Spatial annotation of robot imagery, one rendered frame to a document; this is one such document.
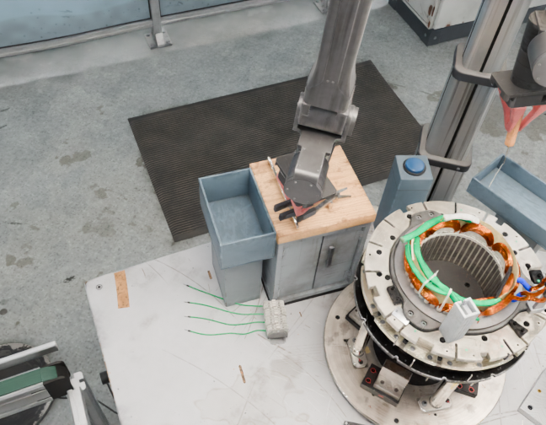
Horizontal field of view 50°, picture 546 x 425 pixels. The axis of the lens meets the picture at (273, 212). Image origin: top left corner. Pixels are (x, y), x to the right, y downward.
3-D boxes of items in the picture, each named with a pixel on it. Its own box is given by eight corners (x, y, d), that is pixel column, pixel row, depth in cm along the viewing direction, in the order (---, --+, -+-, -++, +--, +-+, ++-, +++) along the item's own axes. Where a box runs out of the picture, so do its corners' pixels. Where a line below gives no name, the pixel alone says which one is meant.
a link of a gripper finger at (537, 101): (538, 140, 98) (557, 93, 91) (497, 145, 97) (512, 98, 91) (521, 115, 102) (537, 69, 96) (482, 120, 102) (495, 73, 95)
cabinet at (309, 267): (271, 309, 131) (278, 244, 110) (248, 243, 141) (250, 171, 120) (351, 287, 135) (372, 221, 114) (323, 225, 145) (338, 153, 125)
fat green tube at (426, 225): (401, 247, 99) (404, 241, 97) (391, 229, 101) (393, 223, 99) (477, 228, 102) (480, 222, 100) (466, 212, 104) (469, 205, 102)
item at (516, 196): (546, 297, 136) (608, 225, 114) (520, 325, 132) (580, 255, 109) (461, 230, 147) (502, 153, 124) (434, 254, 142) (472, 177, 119)
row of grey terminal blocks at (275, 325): (288, 343, 126) (290, 334, 123) (266, 345, 125) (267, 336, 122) (282, 302, 132) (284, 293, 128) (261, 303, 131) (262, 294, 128)
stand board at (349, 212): (277, 244, 110) (278, 237, 108) (248, 170, 120) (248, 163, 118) (374, 221, 114) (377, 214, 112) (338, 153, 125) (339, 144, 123)
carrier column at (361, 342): (353, 359, 122) (372, 313, 106) (349, 348, 124) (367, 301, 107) (364, 356, 123) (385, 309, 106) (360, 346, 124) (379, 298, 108)
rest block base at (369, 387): (370, 367, 121) (372, 363, 120) (405, 386, 119) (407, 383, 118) (359, 386, 119) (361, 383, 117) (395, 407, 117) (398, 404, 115)
